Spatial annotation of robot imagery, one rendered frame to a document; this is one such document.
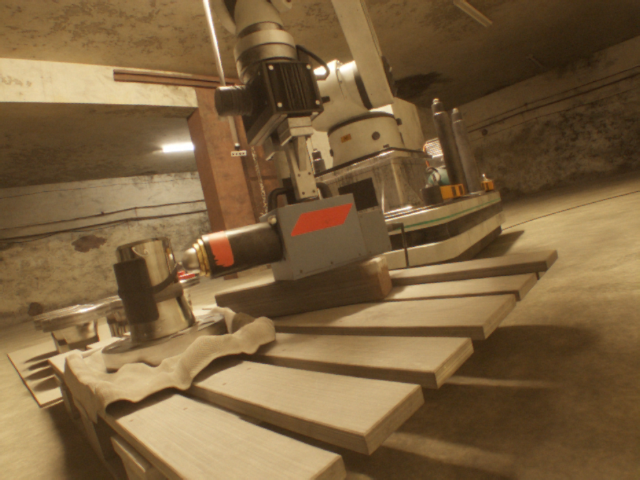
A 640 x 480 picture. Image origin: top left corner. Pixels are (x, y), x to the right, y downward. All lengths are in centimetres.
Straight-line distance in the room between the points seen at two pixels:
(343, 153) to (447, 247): 74
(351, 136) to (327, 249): 109
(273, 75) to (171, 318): 57
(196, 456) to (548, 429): 43
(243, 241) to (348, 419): 54
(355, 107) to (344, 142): 18
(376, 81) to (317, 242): 114
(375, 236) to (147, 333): 57
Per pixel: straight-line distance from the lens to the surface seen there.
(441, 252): 152
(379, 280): 84
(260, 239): 84
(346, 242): 91
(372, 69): 183
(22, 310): 983
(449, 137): 197
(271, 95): 88
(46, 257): 993
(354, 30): 177
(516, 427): 59
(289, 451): 36
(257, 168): 570
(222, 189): 535
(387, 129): 193
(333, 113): 191
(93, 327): 169
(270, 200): 90
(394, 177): 175
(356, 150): 187
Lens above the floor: 32
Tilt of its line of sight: 1 degrees down
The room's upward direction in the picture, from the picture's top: 14 degrees counter-clockwise
